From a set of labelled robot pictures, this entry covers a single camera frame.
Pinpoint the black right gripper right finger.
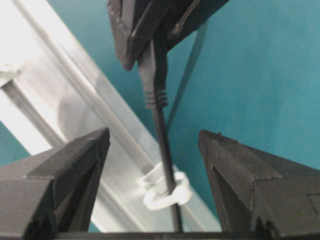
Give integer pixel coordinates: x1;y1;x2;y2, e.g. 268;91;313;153
198;130;320;240

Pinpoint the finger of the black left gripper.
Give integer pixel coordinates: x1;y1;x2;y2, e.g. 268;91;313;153
162;0;228;50
107;0;160;70

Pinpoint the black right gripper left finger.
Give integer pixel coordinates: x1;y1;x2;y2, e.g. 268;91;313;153
0;127;110;240

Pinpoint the black USB cable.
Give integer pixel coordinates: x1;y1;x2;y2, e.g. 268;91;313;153
136;24;185;233

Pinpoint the teal table mat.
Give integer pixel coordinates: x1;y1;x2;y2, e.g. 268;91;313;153
0;0;320;231

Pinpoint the white zip tie ring middle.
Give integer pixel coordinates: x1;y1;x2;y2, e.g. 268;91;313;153
136;162;192;211

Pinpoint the aluminium rail profile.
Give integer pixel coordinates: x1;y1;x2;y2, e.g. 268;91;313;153
0;0;222;233

